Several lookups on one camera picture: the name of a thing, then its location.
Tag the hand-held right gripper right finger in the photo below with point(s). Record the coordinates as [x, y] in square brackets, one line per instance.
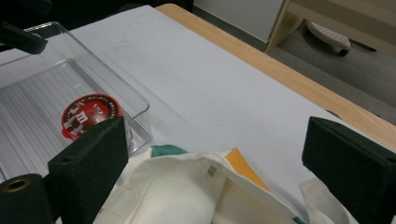
[355, 168]

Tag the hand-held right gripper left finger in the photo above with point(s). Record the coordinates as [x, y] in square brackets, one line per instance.
[90, 161]

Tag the red round can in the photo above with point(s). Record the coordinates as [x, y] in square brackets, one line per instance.
[90, 112]

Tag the clear plastic bin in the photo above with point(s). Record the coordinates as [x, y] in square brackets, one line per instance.
[37, 93]

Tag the white printed tote bag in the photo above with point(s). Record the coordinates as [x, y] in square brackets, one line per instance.
[174, 193]

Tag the white table sheet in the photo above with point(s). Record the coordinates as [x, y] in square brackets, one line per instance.
[218, 93]

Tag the wooden desk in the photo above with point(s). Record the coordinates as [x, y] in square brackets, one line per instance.
[358, 18]

